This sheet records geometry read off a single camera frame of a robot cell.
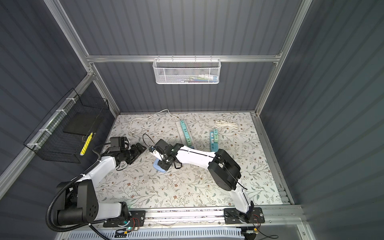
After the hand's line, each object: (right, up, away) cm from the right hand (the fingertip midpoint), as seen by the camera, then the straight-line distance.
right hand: (164, 163), depth 88 cm
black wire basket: (-46, +18, -16) cm, 52 cm away
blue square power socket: (-2, +1, -10) cm, 10 cm away
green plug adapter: (+32, +19, +12) cm, 39 cm away
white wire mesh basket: (+11, +69, +36) cm, 78 cm away
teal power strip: (+31, +9, +10) cm, 34 cm away
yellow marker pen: (-33, +13, -19) cm, 40 cm away
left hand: (-14, +7, +2) cm, 16 cm away
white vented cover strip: (+33, -30, -17) cm, 48 cm away
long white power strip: (+11, +17, +12) cm, 24 cm away
